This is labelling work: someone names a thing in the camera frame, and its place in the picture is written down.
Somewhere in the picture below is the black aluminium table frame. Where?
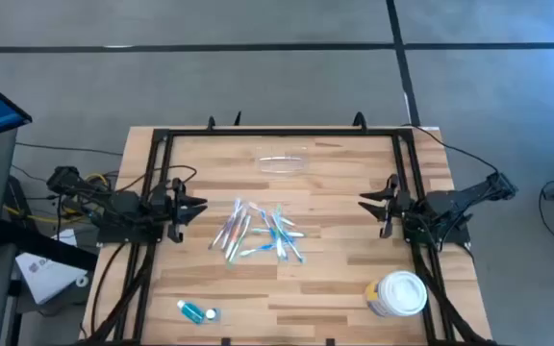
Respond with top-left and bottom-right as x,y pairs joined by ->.
77,125 -> 499,346

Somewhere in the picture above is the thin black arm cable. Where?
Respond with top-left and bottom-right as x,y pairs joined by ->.
400,123 -> 501,175

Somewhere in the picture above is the blue mouthwash bottle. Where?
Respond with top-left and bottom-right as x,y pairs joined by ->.
176,298 -> 207,326

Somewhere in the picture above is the thin black floor cable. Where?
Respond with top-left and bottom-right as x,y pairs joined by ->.
14,141 -> 125,158

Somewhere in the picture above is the white printed box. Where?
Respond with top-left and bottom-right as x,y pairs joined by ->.
14,227 -> 89,307

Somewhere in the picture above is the black cable bundle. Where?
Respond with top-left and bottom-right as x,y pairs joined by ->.
411,242 -> 494,346
82,241 -> 158,345

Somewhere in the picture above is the blue toothbrush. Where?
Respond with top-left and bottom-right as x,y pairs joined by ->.
270,213 -> 307,265
238,241 -> 278,260
246,201 -> 280,244

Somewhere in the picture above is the black looped cable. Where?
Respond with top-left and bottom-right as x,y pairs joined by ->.
113,164 -> 199,194

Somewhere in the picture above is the yellow wipes canister white lid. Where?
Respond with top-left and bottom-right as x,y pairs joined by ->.
364,269 -> 429,319

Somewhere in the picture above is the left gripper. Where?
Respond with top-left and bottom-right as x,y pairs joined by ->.
149,177 -> 209,244

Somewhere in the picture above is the yellow cable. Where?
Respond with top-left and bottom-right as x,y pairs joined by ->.
3,171 -> 111,226

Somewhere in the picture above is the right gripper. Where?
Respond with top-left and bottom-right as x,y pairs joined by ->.
358,173 -> 414,240

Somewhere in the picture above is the black table leg bar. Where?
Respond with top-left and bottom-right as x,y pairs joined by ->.
0,218 -> 99,271

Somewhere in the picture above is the clear acrylic toothbrush holder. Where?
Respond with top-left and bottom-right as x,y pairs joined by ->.
255,145 -> 312,175

